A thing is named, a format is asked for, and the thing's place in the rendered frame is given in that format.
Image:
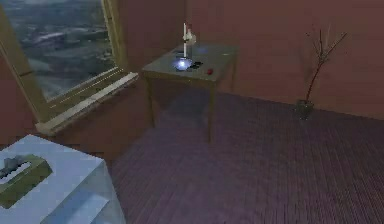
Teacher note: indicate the small red ball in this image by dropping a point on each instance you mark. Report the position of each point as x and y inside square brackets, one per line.
[210, 71]

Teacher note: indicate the black remote control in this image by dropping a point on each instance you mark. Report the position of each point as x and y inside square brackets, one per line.
[196, 64]

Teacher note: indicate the olive wooden side table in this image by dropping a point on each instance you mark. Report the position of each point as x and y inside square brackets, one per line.
[213, 60]

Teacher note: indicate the white desk lamp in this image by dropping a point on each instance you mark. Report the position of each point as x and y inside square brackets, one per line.
[185, 43]

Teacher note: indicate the bare twig plant in vase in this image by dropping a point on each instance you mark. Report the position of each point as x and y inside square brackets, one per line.
[316, 66]

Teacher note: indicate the white cabinet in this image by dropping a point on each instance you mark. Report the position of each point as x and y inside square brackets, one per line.
[73, 186]

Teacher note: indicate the wooden framed window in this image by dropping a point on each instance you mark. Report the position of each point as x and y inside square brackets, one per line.
[63, 46]

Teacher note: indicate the olive green tissue box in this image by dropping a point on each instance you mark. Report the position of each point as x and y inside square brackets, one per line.
[23, 178]

